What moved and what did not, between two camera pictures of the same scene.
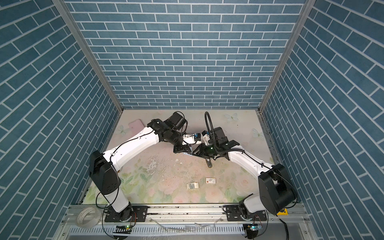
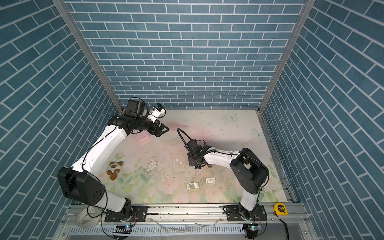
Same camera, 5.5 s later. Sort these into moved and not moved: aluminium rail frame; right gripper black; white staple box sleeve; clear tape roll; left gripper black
Moved: right gripper black; left gripper black
Not moved: clear tape roll; white staple box sleeve; aluminium rail frame
